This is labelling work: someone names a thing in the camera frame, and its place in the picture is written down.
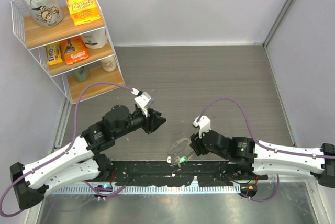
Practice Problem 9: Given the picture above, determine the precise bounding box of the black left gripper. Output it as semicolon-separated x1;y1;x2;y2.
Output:
114;107;166;139

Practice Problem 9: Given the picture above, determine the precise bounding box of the key with white tag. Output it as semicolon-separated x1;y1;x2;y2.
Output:
166;156;172;164

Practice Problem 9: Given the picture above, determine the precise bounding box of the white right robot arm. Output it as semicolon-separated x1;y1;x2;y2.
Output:
190;130;334;188

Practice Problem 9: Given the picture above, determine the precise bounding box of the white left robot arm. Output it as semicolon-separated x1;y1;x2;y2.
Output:
10;105;166;210

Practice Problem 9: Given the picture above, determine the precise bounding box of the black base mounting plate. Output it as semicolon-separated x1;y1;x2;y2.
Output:
81;159;270;187

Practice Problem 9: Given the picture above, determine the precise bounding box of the cream white bottle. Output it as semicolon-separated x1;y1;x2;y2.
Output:
100;55;117;72

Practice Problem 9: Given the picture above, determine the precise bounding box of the green bottle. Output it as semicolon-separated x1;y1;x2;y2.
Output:
72;66;90;82

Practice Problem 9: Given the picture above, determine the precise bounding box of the white paper towel roll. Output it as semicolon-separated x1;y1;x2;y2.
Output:
81;28;108;49

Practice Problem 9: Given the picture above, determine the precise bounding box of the orange snack packet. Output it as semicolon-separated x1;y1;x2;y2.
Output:
60;36;89;65

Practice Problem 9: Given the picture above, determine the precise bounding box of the yellow candy bag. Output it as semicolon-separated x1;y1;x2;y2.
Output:
45;42;63;66

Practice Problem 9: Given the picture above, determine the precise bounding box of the orange yellow snack box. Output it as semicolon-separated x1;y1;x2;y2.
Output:
65;0;101;26

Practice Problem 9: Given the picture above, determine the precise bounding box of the grey paper bag with cartoon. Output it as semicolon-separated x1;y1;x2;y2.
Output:
22;0;64;27

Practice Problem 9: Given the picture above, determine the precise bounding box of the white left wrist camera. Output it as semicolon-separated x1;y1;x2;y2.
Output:
131;88;153;117

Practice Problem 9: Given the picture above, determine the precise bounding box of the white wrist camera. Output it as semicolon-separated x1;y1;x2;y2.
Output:
193;116;211;138
131;88;153;117

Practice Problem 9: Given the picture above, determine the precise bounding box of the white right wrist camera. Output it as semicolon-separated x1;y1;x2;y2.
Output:
193;116;211;138

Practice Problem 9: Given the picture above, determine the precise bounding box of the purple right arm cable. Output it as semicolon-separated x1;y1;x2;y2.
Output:
197;97;335;203

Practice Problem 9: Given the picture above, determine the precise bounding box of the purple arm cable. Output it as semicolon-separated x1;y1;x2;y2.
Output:
197;97;335;203
0;82;137;217

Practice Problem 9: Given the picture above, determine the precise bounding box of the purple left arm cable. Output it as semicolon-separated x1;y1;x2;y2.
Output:
0;82;137;217

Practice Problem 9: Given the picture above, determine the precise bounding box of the white wire shelf rack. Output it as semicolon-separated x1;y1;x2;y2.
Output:
10;0;126;104

